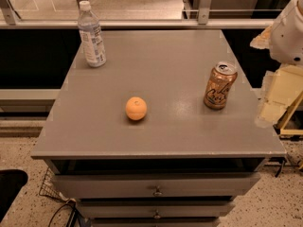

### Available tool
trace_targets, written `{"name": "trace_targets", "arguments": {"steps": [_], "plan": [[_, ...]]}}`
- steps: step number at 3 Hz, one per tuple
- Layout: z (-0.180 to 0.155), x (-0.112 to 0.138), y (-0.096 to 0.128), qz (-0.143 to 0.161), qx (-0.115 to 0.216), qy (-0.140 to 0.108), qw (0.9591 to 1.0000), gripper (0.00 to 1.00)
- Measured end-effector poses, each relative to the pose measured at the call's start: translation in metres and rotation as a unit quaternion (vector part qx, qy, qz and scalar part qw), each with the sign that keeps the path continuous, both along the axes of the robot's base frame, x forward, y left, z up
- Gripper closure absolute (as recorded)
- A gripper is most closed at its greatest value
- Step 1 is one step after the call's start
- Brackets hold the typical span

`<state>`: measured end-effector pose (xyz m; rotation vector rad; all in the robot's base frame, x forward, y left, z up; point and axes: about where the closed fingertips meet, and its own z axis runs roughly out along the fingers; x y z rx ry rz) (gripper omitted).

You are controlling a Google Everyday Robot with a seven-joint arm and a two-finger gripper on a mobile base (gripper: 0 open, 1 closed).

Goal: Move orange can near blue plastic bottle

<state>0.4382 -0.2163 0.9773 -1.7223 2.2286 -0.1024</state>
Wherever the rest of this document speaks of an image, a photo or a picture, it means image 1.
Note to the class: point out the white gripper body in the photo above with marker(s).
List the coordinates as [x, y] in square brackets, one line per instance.
[288, 35]

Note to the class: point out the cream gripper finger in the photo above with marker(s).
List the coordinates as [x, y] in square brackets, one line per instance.
[262, 41]
[278, 91]

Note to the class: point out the orange soda can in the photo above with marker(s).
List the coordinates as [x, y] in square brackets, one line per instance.
[221, 79]

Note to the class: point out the clear plastic water bottle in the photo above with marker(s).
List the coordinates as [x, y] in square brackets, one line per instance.
[90, 34]

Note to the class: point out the top grey drawer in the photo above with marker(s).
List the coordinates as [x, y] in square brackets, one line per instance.
[143, 185]

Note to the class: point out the grey drawer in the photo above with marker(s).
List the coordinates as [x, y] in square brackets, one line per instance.
[143, 185]
[146, 209]

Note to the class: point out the grey drawer cabinet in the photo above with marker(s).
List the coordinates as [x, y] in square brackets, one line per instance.
[88, 132]

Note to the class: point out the orange fruit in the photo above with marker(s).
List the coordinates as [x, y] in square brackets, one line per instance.
[136, 108]

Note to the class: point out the middle grey drawer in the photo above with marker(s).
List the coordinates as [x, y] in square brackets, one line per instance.
[146, 209]

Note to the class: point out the top drawer metal knob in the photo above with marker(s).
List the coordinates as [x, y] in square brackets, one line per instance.
[157, 192]

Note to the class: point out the drawer metal knob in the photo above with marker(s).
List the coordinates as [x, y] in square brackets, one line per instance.
[157, 192]
[156, 215]

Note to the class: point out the middle drawer metal knob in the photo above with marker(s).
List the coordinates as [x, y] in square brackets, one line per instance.
[156, 215]

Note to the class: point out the black chair seat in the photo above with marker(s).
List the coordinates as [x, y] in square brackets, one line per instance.
[11, 182]

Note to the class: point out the yellow wooden frame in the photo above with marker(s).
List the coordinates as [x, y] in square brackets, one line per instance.
[286, 118]

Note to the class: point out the metal railing frame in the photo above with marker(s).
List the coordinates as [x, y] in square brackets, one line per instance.
[118, 14]

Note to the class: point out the wire basket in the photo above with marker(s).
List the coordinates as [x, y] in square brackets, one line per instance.
[48, 190]

